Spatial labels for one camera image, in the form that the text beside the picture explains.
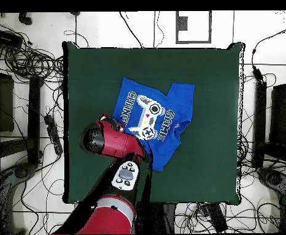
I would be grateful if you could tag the grey chair base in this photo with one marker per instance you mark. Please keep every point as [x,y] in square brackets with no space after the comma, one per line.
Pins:
[275,178]
[22,171]

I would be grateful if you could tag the black power strip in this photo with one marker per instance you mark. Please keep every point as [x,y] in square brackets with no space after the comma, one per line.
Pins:
[52,134]

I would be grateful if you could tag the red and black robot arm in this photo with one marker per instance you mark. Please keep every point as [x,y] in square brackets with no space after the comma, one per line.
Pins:
[113,146]

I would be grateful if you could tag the grey rectangular frame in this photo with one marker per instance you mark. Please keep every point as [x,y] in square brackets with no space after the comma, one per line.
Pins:
[177,36]

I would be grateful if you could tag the black stand beam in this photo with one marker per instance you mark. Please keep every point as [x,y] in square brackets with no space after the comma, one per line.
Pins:
[260,122]
[34,110]

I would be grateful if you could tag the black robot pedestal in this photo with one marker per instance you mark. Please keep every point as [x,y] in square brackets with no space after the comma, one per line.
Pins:
[157,217]

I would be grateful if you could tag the blue printed shirt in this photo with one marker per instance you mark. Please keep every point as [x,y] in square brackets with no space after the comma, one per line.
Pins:
[177,102]

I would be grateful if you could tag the dark green tablecloth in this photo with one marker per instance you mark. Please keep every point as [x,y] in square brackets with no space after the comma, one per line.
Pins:
[194,159]

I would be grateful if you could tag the black electronics box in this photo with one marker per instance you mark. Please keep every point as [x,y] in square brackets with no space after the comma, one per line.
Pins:
[5,38]

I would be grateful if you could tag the dark monitor panel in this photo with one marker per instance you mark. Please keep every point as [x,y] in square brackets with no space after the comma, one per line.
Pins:
[4,102]
[284,115]

